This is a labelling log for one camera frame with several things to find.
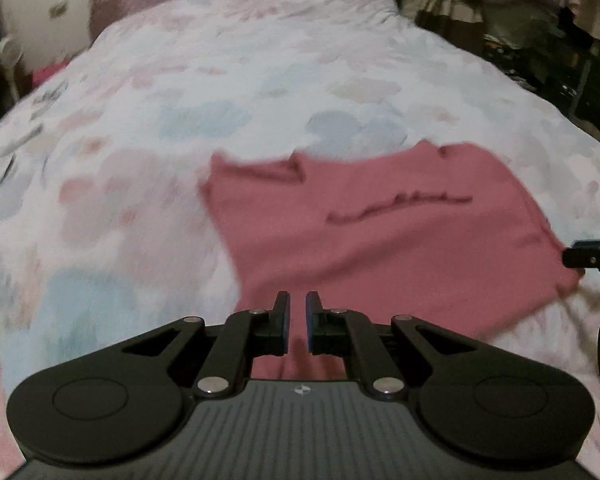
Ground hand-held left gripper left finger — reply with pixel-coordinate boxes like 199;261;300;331
121;290;292;401

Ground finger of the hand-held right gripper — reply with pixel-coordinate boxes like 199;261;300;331
562;237;600;279

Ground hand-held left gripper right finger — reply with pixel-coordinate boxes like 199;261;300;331
305;290;481;401

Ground pink turtleneck shirt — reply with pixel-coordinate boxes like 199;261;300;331
197;141;586;381

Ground brown and cream clothes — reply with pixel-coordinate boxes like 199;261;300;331
415;0;486;51

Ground green plastic bag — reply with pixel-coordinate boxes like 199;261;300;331
485;5;566;46

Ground floral bed blanket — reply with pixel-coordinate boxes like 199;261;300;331
0;0;600;480

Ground magenta cloth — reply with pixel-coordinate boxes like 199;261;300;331
32;57;71;83

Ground small white fan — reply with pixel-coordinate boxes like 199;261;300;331
0;37;23;103

